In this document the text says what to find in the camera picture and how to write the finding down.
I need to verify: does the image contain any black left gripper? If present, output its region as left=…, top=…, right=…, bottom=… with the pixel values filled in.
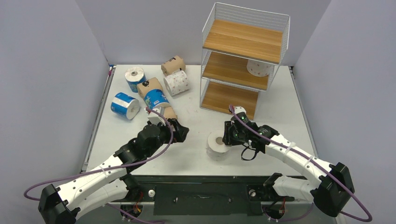
left=146, top=118, right=188, bottom=158

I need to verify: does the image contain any floral white paper roll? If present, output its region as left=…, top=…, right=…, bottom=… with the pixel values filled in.
left=247, top=60, right=273, bottom=77
left=206, top=130, right=231, bottom=161
left=163, top=70, right=191, bottom=96

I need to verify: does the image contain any brown paper roll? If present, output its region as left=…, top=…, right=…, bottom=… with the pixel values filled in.
left=161, top=55, right=186, bottom=76
left=160, top=106, right=177, bottom=120
left=137, top=77, right=163, bottom=98

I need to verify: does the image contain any blue paper roll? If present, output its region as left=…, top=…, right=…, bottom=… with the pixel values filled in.
left=111, top=92, right=140, bottom=120
left=125, top=66, right=147, bottom=93
left=143, top=89, right=170, bottom=109

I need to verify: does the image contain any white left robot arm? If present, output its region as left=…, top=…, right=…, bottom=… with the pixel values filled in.
left=38, top=119, right=189, bottom=224

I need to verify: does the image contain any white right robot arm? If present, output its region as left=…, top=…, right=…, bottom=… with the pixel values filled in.
left=223, top=118, right=355, bottom=217

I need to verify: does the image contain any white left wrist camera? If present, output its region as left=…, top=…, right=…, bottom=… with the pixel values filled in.
left=148, top=106, right=165, bottom=125

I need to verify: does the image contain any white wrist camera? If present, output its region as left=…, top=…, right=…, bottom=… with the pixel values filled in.
left=148, top=106, right=165, bottom=125
left=233, top=106, right=247, bottom=115

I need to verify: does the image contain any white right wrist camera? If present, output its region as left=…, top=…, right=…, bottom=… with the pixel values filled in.
left=233, top=106, right=247, bottom=115

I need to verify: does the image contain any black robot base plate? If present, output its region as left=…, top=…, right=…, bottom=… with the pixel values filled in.
left=119, top=175, right=283, bottom=216

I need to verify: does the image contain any white wire wooden shelf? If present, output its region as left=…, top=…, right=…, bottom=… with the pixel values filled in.
left=199, top=2, right=290, bottom=119

